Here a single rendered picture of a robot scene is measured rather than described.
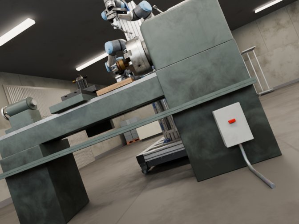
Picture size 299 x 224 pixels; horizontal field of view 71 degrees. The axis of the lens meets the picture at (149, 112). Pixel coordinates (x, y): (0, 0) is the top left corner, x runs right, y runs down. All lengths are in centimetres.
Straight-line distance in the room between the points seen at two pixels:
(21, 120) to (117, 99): 94
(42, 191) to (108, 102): 92
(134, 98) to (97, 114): 32
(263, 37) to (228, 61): 914
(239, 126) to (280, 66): 918
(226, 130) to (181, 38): 73
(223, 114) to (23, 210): 176
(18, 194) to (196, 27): 194
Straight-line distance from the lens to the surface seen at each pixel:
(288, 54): 1076
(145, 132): 791
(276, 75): 1054
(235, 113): 150
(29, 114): 216
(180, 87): 155
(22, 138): 209
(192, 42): 162
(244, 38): 1062
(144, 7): 226
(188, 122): 154
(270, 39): 1076
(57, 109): 181
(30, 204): 212
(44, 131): 196
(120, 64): 184
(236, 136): 151
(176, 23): 167
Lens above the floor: 51
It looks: 3 degrees up
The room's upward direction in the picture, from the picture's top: 21 degrees counter-clockwise
